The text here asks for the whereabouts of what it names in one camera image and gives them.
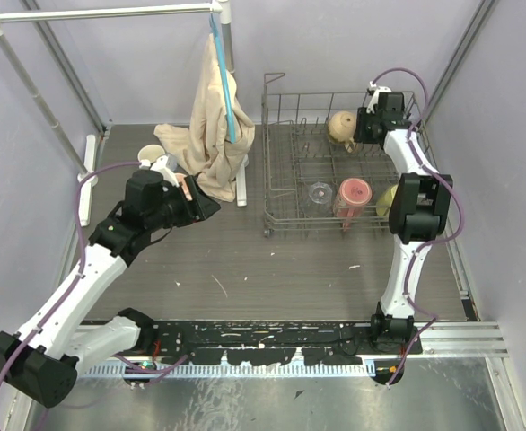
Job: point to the blue clothes hanger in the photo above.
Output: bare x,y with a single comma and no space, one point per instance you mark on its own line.
219,49

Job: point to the light blue mug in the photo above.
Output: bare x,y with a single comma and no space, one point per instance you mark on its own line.
152,153

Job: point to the slotted cable duct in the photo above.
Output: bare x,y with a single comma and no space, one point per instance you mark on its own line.
295,369

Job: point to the clear glass cup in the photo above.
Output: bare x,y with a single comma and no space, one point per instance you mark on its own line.
318,200

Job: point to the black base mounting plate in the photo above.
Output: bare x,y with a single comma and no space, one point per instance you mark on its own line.
259,343

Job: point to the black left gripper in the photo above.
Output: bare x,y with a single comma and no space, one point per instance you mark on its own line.
190,206

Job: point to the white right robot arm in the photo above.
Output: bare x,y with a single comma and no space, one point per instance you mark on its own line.
418,212

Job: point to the peach pink mug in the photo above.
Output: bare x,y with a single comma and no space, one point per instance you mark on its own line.
181,178

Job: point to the beige round mug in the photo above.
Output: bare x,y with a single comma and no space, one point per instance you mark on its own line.
341,130

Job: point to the beige cloth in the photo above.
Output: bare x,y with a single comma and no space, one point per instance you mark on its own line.
205,148

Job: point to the grey wire dish rack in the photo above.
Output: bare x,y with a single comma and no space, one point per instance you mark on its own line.
297,153

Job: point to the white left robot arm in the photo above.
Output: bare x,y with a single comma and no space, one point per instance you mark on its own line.
43,358

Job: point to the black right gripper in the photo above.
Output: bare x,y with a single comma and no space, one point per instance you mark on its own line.
359,134

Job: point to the white metal clothes rack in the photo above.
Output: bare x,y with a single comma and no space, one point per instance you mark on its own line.
134,68

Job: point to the yellow-green mug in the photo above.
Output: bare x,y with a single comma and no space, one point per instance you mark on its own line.
384,203

